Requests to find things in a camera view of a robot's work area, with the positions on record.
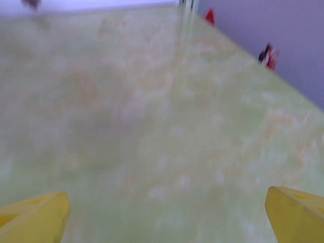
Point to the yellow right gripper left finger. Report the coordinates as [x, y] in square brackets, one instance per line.
[33, 220]

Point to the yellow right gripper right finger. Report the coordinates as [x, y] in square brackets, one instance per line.
[298, 217]

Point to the aluminium corner post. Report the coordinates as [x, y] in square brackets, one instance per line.
[186, 4]

